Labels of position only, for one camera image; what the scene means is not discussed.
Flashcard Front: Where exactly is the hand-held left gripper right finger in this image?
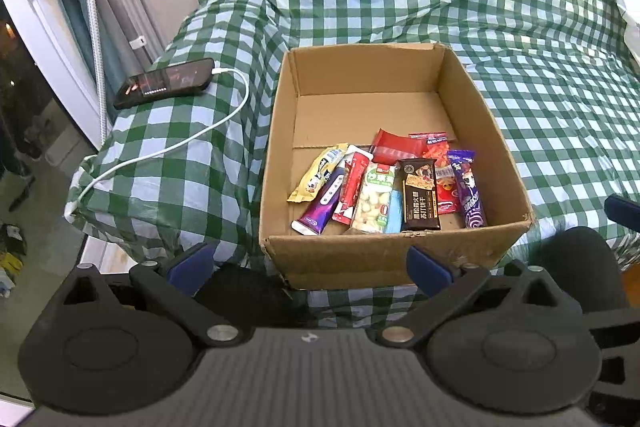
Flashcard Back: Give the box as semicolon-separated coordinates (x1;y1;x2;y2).
369;246;566;350

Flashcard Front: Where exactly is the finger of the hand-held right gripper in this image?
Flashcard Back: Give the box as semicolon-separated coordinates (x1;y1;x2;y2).
605;195;640;229
585;309;640;358

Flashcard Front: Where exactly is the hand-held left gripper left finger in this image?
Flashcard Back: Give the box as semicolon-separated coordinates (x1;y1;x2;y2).
47;243;253;350

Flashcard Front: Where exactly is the light blue snack packet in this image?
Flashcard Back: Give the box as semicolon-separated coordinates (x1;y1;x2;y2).
384;192;405;234

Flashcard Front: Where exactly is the black cracker packet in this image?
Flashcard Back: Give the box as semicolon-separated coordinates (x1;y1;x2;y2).
396;158;442;232

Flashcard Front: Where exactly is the brown cardboard box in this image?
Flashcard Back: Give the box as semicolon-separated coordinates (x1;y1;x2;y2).
259;42;536;290

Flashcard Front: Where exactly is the long red snack packet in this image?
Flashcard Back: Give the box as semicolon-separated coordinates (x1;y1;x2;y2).
409;131;462;215

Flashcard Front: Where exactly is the purple swirl snack packet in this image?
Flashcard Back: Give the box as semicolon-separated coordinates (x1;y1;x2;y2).
446;149;488;230

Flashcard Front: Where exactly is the green label nut packet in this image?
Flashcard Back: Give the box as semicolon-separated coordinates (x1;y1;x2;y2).
345;163;396;235

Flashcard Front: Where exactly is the red white stick packet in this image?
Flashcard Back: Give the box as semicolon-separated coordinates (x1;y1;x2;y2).
331;152;371;226

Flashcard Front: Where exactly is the purple white stick packet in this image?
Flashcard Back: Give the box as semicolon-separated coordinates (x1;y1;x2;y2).
291;146;371;236

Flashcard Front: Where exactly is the small red snack packet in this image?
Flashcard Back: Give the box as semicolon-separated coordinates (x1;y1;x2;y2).
370;128;426;166

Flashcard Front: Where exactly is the yellow white snack packet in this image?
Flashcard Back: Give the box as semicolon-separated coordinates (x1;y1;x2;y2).
286;143;349;204

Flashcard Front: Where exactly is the black smartphone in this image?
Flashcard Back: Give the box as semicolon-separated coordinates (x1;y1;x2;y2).
112;58;216;110

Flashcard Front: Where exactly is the wooden bed frame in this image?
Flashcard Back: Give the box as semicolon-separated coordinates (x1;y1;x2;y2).
82;239;146;279

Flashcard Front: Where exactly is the white charging cable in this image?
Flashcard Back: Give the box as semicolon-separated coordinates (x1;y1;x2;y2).
65;68;250;220

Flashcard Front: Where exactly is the black white braided hose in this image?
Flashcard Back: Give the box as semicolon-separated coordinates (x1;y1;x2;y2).
84;0;109;144

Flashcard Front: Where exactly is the white window frame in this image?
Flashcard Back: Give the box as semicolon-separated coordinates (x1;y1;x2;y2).
0;0;108;148

